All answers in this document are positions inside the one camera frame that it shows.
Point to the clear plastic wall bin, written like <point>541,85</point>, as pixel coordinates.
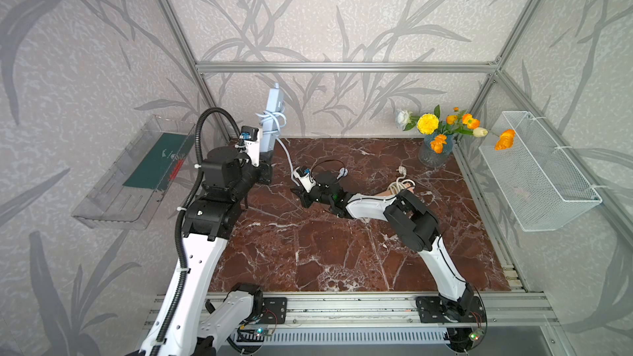
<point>132,189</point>

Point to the pink power strip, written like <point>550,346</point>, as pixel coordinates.
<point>395,188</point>

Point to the blue glass vase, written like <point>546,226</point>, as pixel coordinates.
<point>436,149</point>

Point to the red pen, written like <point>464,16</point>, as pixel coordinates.
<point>175,169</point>

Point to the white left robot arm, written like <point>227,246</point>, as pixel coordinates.
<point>204,225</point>

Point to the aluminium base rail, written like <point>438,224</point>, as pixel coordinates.
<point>397,309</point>

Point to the green booklet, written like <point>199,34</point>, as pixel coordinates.
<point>153,171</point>

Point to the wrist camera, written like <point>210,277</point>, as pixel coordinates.
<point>305,178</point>
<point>248,146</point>

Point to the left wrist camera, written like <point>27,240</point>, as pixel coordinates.
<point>248,146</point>

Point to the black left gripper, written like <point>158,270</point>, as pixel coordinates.
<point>263,170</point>

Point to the yellow orange flower bouquet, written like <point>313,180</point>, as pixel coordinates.
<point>458,123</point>

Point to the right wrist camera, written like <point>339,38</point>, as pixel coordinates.
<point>305,178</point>

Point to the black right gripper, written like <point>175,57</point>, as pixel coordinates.
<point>302,195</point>

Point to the blue-white power strip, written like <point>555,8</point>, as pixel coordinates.
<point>273,119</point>

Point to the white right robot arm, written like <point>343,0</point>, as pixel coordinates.
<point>412,221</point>

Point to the white wire mesh basket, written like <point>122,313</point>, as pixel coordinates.
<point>543,187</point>

